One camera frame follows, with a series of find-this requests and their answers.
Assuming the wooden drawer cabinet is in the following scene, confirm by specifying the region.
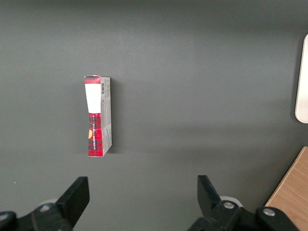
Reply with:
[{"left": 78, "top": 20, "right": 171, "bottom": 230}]
[{"left": 264, "top": 145, "right": 308, "bottom": 231}]

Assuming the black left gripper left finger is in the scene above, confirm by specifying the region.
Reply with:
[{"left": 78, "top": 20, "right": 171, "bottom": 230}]
[{"left": 30, "top": 176, "right": 90, "bottom": 231}]

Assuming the red grey cardboard box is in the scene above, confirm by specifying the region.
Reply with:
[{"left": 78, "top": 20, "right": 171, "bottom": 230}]
[{"left": 84, "top": 75, "right": 113, "bottom": 158}]

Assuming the cream plastic tray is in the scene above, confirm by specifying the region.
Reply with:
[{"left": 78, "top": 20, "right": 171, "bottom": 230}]
[{"left": 294, "top": 33, "right": 308, "bottom": 124}]

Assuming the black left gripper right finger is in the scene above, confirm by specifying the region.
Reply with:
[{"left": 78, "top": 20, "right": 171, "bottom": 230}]
[{"left": 187, "top": 175, "right": 242, "bottom": 231}]

